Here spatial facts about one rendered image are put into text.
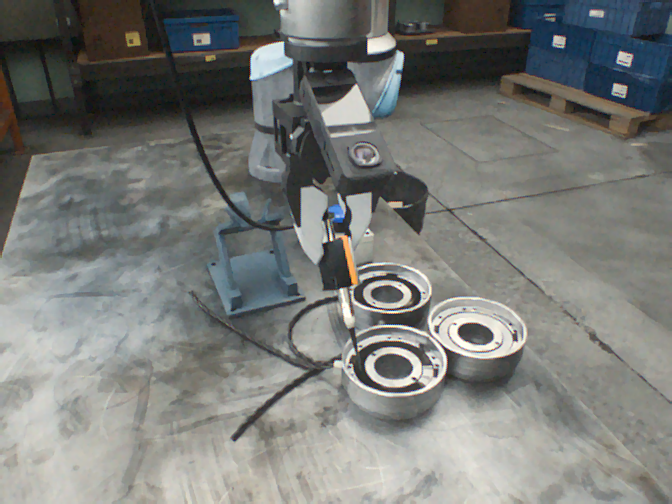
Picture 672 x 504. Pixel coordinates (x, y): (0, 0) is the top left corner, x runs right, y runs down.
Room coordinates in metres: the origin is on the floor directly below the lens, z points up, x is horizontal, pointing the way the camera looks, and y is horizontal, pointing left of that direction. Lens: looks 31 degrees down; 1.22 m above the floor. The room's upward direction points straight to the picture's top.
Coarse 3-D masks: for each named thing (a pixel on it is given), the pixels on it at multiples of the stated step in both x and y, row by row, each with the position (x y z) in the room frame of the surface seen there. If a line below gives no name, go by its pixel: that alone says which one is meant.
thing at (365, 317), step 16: (368, 272) 0.59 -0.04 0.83; (384, 272) 0.60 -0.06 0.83; (400, 272) 0.59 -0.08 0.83; (416, 272) 0.58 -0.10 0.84; (352, 288) 0.56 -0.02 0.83; (368, 288) 0.56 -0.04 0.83; (384, 288) 0.57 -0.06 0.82; (400, 288) 0.56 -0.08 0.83; (432, 288) 0.54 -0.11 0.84; (384, 304) 0.53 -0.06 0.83; (400, 304) 0.53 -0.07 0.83; (368, 320) 0.50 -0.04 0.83; (384, 320) 0.50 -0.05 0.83; (400, 320) 0.50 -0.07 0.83; (416, 320) 0.51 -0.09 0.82
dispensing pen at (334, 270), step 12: (324, 216) 0.49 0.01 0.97; (324, 228) 0.48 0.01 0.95; (336, 240) 0.46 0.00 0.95; (324, 252) 0.46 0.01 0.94; (336, 252) 0.46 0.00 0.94; (324, 264) 0.46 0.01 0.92; (336, 264) 0.45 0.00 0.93; (324, 276) 0.47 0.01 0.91; (336, 276) 0.44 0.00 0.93; (348, 276) 0.45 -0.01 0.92; (324, 288) 0.46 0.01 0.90; (336, 288) 0.44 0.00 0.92; (348, 288) 0.45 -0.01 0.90; (348, 300) 0.44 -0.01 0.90; (348, 312) 0.44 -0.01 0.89; (348, 324) 0.43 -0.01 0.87
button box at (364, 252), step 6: (336, 228) 0.68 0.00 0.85; (342, 228) 0.68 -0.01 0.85; (324, 234) 0.67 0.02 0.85; (336, 234) 0.67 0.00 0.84; (342, 234) 0.67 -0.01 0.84; (366, 234) 0.67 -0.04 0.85; (372, 234) 0.67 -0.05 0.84; (324, 240) 0.65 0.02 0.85; (366, 240) 0.66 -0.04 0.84; (372, 240) 0.66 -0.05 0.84; (360, 246) 0.66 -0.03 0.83; (366, 246) 0.66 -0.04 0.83; (372, 246) 0.66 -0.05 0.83; (354, 252) 0.65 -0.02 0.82; (360, 252) 0.66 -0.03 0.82; (366, 252) 0.66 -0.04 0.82; (372, 252) 0.66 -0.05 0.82; (360, 258) 0.66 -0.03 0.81; (366, 258) 0.66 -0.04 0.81; (372, 258) 0.66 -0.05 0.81; (360, 264) 0.66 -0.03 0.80
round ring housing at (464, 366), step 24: (432, 312) 0.50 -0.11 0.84; (456, 312) 0.51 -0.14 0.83; (480, 312) 0.51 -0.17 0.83; (504, 312) 0.50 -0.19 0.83; (432, 336) 0.46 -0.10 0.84; (456, 336) 0.47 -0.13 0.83; (480, 336) 0.49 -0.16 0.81; (456, 360) 0.43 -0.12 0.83; (480, 360) 0.42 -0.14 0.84; (504, 360) 0.42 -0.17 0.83
